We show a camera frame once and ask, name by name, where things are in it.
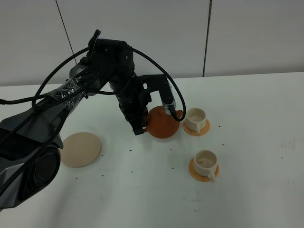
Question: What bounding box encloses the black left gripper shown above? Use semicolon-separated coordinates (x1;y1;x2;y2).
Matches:
113;72;148;135

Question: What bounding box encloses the brown clay teapot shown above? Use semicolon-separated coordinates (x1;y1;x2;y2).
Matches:
146;106;180;139

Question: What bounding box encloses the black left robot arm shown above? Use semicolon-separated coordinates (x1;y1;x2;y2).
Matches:
0;30;147;209

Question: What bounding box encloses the beige round teapot coaster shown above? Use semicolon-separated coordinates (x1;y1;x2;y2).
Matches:
60;132;102;168

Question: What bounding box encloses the far white teacup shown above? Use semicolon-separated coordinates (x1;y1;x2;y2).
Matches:
185;108;207;134

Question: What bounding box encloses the white teacup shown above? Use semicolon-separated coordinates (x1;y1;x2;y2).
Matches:
185;108;207;134
193;150;218;182

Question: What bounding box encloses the far orange saucer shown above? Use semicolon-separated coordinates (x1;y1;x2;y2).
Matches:
183;119;210;136

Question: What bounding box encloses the orange saucer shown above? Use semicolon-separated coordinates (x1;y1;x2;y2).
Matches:
183;119;210;136
188;158;219;182

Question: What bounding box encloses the near white teacup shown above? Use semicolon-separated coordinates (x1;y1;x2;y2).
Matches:
193;150;218;182

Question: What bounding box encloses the near orange saucer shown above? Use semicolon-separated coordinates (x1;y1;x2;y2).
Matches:
188;158;219;182

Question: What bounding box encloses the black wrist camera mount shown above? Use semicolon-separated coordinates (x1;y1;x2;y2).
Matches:
138;75;176;115

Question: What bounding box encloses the black camera cable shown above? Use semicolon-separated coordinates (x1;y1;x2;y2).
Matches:
0;46;187;122

